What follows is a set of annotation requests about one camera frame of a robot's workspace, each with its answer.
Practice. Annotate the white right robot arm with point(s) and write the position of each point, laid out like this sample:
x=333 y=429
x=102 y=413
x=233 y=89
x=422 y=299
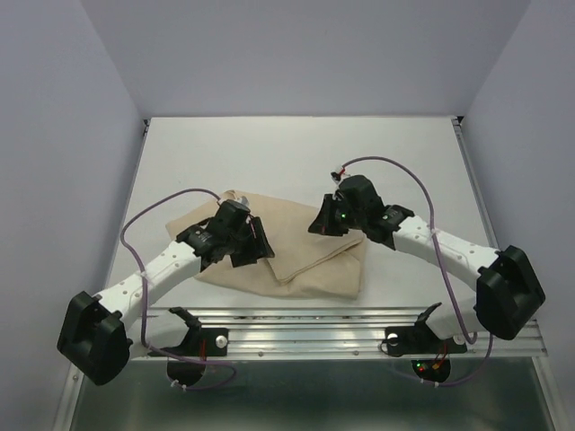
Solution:
x=507 y=290

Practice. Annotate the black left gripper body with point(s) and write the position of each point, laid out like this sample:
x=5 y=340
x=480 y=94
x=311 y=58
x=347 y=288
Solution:
x=233 y=238

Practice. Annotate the beige cloth drape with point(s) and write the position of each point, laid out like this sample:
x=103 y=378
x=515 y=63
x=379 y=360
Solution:
x=305 y=266

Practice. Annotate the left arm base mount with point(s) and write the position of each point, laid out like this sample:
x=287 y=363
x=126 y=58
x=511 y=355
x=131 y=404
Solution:
x=193 y=352

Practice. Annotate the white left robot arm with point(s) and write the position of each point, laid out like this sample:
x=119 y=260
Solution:
x=94 y=334

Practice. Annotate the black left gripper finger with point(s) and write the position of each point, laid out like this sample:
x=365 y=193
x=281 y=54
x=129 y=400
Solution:
x=244 y=257
x=261 y=245

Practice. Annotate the aluminium mounting rail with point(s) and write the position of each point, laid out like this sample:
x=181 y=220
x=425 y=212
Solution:
x=327 y=333

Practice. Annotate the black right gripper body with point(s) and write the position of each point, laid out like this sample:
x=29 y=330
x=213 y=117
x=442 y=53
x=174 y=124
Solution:
x=355 y=218

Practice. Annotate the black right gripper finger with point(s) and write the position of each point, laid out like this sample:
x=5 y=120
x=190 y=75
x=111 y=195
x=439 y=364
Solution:
x=375 y=233
x=331 y=219

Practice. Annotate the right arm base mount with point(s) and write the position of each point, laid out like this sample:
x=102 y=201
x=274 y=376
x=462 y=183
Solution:
x=433 y=365

